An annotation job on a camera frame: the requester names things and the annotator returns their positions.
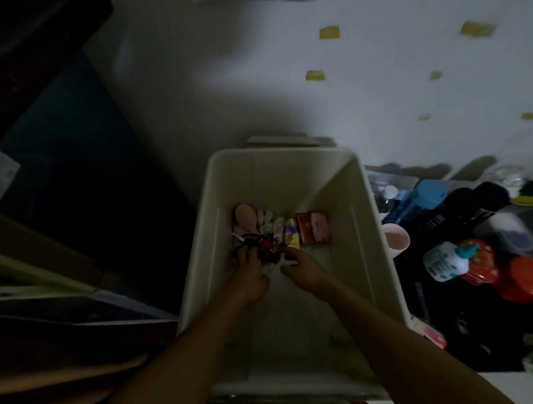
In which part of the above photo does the person's left hand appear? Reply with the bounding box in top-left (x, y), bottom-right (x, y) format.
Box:
top-left (231, 246), bottom-right (272, 306)

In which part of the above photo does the person's right hand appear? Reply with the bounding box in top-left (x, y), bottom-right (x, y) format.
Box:
top-left (279, 245), bottom-right (338, 302)

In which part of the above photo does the red and black hair accessory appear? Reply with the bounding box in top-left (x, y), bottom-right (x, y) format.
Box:
top-left (232, 233), bottom-right (282, 269)

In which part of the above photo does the person's right forearm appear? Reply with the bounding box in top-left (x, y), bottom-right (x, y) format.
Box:
top-left (313, 271), bottom-right (507, 404)

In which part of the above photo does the person's left forearm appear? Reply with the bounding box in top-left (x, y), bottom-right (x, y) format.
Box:
top-left (87, 293), bottom-right (260, 404)

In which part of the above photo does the purple and gold packet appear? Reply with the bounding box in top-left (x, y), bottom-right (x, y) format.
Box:
top-left (282, 215), bottom-right (301, 249)

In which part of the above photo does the pink hairbrush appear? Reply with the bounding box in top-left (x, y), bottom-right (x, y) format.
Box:
top-left (233, 203), bottom-right (260, 237)

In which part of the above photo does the red small box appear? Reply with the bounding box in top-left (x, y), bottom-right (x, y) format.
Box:
top-left (296, 212), bottom-right (316, 244)

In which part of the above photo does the pink small box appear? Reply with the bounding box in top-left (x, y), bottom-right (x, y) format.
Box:
top-left (310, 210), bottom-right (332, 243)

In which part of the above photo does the large white plastic storage bin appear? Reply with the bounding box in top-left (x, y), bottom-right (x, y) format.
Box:
top-left (169, 130), bottom-right (415, 404)

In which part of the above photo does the pink cup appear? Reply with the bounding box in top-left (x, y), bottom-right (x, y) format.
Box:
top-left (383, 223), bottom-right (412, 260)

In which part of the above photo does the blue plastic bottle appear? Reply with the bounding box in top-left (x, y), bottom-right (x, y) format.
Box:
top-left (379, 178), bottom-right (450, 227)

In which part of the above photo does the pink flat packet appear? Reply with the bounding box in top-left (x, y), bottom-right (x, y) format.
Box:
top-left (411, 314), bottom-right (448, 352)

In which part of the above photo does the white bottle with teal cap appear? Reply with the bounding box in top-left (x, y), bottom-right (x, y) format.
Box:
top-left (422, 239), bottom-right (482, 284)

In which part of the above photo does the black bottle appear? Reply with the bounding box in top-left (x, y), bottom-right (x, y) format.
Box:
top-left (424, 180), bottom-right (512, 247)

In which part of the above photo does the red orange plastic container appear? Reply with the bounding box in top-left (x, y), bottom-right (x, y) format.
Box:
top-left (459, 238), bottom-right (501, 287)

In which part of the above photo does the clear container with dark contents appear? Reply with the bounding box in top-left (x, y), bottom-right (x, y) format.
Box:
top-left (473, 210), bottom-right (533, 258)

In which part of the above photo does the red round lid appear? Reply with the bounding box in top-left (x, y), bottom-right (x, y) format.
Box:
top-left (495, 256), bottom-right (533, 306)

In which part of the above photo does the white paper label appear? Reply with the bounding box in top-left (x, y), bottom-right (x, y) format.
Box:
top-left (0, 148), bottom-right (23, 200)

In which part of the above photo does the dark wooden furniture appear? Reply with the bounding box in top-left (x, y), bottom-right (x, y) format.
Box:
top-left (0, 0), bottom-right (120, 152)

